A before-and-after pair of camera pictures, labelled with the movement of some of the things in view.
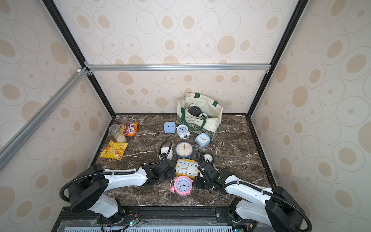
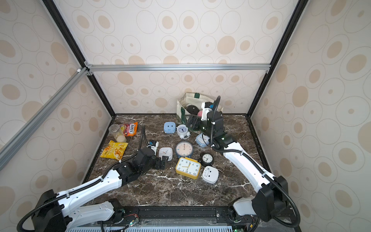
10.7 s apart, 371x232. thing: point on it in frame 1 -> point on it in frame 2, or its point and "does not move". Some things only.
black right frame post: (296, 17) does not move
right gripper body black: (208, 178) -> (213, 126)
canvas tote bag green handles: (210, 125) does not move
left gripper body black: (169, 176) -> (146, 167)
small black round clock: (208, 156) does not move
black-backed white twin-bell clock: (194, 110) does not move
